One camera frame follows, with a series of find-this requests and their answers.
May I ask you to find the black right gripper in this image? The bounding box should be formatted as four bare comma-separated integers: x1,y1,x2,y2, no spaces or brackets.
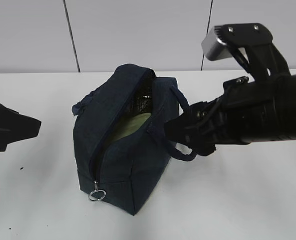
164,76,278,157

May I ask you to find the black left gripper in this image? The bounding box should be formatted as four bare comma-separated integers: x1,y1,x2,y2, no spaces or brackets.
0,103,41,152

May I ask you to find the green lidded glass food container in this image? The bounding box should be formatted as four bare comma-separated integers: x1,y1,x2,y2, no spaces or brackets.
105,112,151,146

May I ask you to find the dark blue insulated lunch bag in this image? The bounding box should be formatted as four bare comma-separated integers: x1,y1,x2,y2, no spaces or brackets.
72,64,196,215

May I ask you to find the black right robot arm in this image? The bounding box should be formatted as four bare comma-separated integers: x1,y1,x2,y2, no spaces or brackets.
164,74,296,156

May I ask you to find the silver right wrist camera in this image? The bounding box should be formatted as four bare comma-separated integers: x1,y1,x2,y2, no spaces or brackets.
201,22,273,61

